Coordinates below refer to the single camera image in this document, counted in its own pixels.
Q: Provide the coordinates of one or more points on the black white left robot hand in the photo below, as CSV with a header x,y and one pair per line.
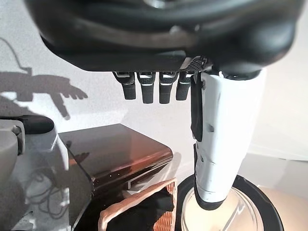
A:
x,y
156,29

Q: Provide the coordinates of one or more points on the glossy brown wooden stool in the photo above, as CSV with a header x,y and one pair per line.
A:
x,y
108,149

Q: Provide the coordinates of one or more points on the black folded garment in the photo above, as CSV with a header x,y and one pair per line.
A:
x,y
149,211

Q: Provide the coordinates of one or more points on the rectangular wicker laundry basket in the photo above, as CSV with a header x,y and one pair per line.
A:
x,y
115,209

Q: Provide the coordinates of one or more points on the round glass washer door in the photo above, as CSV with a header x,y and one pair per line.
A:
x,y
272,211

